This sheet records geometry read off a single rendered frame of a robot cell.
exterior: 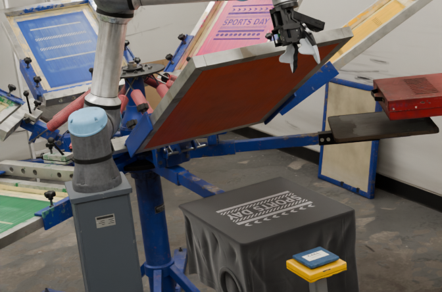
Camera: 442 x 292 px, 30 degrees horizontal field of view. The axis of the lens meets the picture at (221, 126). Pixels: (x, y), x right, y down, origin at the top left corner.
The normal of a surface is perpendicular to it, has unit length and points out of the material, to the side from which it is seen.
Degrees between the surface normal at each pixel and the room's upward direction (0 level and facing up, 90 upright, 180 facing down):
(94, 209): 90
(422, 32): 90
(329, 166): 78
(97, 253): 90
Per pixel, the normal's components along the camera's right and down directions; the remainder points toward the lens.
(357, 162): -0.89, 0.00
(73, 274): -0.11, -0.96
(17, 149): 0.47, 0.18
